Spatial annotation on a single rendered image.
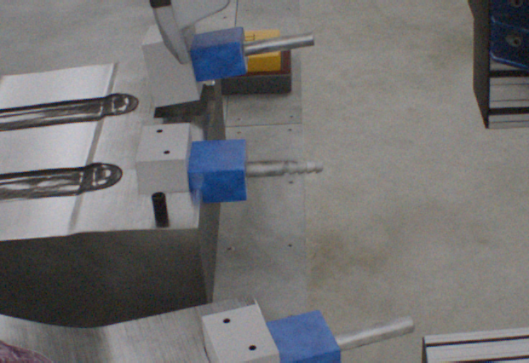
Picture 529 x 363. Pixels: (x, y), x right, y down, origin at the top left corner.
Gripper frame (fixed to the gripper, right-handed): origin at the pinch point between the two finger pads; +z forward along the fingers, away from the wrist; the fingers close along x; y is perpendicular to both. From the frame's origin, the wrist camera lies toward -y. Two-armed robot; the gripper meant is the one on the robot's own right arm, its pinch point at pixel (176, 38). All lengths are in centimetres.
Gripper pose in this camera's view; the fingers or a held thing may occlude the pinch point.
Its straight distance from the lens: 89.7
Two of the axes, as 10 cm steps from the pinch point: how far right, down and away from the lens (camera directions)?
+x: 0.4, -4.4, 9.0
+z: 2.1, 8.8, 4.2
